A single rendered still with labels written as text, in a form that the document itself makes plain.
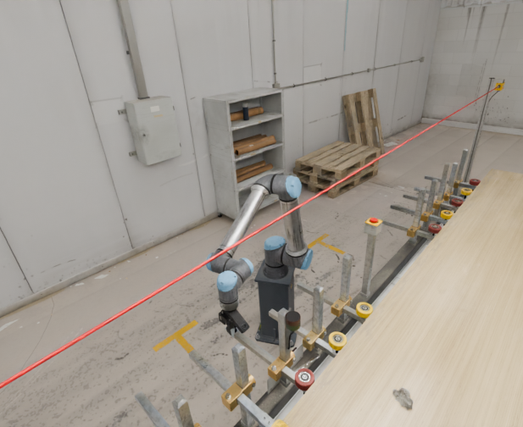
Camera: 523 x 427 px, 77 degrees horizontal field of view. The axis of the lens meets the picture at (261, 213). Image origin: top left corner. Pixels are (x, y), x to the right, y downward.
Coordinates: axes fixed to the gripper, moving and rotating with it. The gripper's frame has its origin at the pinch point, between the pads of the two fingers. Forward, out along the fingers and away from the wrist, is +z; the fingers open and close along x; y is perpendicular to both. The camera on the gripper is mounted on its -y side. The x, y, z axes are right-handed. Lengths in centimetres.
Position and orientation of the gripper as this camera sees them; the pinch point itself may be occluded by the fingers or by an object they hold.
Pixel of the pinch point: (236, 336)
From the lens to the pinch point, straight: 174.4
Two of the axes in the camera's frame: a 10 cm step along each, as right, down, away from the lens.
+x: -6.9, 3.8, -6.2
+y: -7.2, -3.2, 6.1
